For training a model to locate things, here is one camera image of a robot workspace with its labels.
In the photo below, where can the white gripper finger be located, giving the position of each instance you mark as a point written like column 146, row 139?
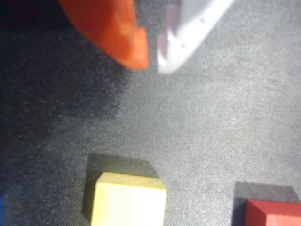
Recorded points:
column 188, row 30

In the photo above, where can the blue wooden cube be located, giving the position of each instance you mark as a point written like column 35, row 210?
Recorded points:
column 1, row 212

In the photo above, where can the yellow wooden cube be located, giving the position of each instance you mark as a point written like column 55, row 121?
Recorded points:
column 129, row 204

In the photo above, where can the black felt mat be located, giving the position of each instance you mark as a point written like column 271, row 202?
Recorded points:
column 200, row 122

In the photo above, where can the red wooden cube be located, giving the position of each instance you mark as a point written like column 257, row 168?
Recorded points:
column 275, row 213

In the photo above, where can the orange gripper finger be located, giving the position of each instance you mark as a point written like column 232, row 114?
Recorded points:
column 108, row 28

